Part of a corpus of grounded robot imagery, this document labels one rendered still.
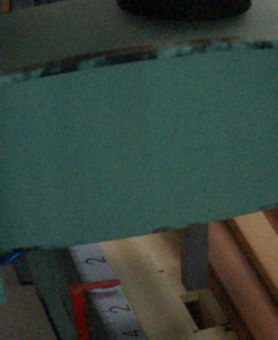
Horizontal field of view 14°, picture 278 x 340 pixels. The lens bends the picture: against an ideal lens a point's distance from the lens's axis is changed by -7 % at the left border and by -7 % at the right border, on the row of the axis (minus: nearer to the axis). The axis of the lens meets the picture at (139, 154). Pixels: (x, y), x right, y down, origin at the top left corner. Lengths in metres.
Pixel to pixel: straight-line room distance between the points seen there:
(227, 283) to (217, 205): 0.06
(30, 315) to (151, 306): 0.18
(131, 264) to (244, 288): 0.06
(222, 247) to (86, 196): 0.11
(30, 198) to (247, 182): 0.08
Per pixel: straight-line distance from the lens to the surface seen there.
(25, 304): 0.63
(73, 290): 0.44
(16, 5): 1.29
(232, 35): 0.38
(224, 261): 0.47
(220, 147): 0.39
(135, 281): 0.47
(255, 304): 0.44
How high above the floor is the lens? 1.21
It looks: 27 degrees down
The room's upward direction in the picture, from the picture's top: 3 degrees counter-clockwise
